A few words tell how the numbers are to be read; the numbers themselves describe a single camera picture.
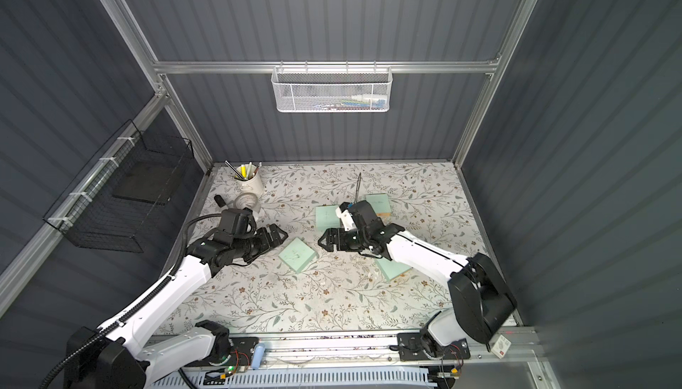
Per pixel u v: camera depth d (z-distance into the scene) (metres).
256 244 0.69
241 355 0.72
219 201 1.02
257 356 0.71
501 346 0.74
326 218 0.99
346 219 0.77
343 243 0.73
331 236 0.74
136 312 0.43
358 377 0.71
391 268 0.87
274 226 0.75
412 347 0.74
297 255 0.89
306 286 0.86
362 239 0.65
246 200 1.05
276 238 0.74
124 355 0.39
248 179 1.00
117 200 0.72
